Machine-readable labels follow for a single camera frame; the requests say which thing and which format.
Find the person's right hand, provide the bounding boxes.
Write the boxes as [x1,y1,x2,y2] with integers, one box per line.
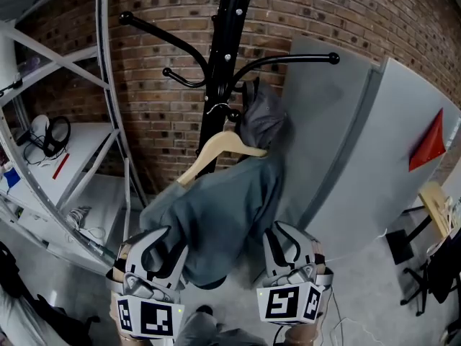
[310,240,328,270]

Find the person's left hand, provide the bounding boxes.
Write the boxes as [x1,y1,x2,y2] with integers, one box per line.
[113,242,131,278]

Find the grey-blue garment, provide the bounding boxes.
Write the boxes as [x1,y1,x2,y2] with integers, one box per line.
[139,153,290,290]

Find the red ruler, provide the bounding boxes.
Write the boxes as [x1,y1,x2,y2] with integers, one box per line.
[52,153,71,181]

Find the coiled white cable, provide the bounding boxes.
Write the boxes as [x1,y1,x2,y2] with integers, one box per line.
[66,205,93,227]

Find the black cable bundle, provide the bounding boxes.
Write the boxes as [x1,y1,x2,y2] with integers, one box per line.
[15,130,48,166]

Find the white power adapter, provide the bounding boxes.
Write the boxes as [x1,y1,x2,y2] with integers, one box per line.
[79,226,106,241]

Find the black strap clamp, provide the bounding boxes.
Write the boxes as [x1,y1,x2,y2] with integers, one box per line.
[0,79,24,97]

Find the grey cap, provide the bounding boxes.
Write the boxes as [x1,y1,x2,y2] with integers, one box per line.
[238,79,297,151]

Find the grey metal post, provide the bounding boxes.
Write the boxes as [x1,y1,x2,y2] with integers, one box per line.
[94,0,149,209]

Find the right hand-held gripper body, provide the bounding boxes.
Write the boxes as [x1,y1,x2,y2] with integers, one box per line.
[256,260,335,327]

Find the black office chair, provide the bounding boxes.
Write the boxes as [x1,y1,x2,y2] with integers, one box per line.
[399,228,461,317]

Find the person's grey trouser leg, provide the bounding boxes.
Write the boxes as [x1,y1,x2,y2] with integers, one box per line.
[175,311,268,346]

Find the black floor box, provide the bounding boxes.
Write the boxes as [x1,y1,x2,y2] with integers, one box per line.
[385,229,416,266]

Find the thin white floor cable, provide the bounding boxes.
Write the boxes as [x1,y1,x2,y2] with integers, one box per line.
[329,289,384,342]

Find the wooden hanger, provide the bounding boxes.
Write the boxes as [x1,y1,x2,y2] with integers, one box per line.
[176,102,269,187]

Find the black headphones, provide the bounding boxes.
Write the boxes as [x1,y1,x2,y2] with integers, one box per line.
[42,115,72,158]

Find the red triangular flag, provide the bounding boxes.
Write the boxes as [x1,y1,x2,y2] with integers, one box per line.
[408,107,448,173]

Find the white metal shelf unit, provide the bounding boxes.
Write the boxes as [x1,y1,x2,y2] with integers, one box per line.
[0,19,149,278]

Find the person's right forearm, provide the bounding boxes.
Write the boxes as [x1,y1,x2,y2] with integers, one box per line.
[283,322,318,346]

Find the black bag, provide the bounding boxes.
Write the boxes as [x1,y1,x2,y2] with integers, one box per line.
[0,241,102,346]

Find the large grey panel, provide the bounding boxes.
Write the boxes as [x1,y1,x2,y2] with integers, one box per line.
[301,57,461,263]

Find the black metal coat rack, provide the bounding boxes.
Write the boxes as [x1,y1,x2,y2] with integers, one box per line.
[118,0,341,175]

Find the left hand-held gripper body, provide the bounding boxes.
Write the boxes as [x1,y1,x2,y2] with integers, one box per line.
[105,269,187,340]

